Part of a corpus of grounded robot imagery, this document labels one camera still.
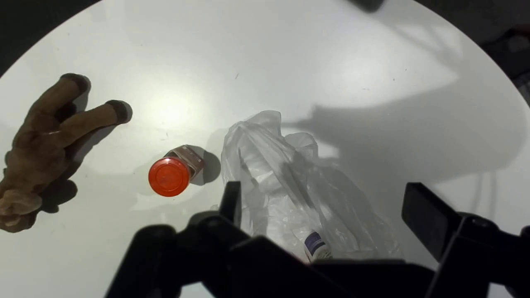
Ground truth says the white plastic bag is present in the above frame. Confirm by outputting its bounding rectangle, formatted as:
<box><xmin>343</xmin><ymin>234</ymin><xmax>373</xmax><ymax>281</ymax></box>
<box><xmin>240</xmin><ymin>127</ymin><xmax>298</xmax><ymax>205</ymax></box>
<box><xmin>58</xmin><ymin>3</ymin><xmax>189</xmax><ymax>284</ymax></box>
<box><xmin>220</xmin><ymin>109</ymin><xmax>437</xmax><ymax>266</ymax></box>

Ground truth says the red-lid spice jar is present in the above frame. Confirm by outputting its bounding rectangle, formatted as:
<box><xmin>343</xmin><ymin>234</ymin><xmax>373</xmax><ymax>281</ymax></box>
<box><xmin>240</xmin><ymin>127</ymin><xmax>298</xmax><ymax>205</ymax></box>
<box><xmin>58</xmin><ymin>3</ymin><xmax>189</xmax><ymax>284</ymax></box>
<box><xmin>148</xmin><ymin>143</ymin><xmax>222</xmax><ymax>198</ymax></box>

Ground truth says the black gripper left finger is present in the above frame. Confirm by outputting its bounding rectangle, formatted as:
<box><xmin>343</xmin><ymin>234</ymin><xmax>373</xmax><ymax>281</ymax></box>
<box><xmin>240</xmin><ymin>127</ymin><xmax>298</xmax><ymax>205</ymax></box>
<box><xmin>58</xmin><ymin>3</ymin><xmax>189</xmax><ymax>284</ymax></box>
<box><xmin>104</xmin><ymin>180</ymin><xmax>345</xmax><ymax>298</ymax></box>

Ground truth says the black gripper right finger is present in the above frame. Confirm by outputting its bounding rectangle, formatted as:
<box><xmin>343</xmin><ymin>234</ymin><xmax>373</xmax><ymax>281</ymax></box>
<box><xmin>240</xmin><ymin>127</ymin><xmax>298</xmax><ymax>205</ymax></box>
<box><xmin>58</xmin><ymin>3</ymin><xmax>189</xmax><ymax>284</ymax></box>
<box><xmin>401</xmin><ymin>180</ymin><xmax>530</xmax><ymax>298</ymax></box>

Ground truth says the brown deer plush toy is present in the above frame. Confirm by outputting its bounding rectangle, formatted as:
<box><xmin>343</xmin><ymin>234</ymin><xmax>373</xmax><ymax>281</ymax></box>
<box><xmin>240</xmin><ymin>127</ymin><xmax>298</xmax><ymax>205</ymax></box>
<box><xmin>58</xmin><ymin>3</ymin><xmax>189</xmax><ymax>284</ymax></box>
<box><xmin>0</xmin><ymin>72</ymin><xmax>134</xmax><ymax>233</ymax></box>

